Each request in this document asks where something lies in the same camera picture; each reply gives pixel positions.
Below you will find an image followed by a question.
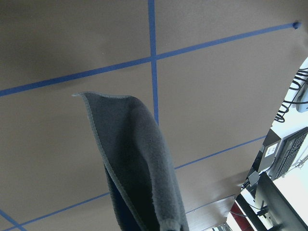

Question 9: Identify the black laptop computer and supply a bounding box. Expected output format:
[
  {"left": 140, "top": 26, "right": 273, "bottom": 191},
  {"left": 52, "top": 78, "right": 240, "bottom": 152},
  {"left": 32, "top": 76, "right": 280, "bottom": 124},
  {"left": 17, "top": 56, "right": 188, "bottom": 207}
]
[{"left": 255, "top": 172, "right": 308, "bottom": 231}]

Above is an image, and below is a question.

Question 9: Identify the black keyboard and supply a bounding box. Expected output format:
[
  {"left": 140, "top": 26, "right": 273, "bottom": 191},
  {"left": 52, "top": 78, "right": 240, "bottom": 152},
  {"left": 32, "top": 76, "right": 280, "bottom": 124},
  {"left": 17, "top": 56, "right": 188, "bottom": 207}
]
[{"left": 270, "top": 127, "right": 308, "bottom": 181}]

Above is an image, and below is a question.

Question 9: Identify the grey blue microfibre towel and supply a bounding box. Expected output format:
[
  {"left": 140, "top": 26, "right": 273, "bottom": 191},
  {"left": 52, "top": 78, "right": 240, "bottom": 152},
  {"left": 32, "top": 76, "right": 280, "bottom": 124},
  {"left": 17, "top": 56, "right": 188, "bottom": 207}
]
[{"left": 78, "top": 91, "right": 189, "bottom": 231}]

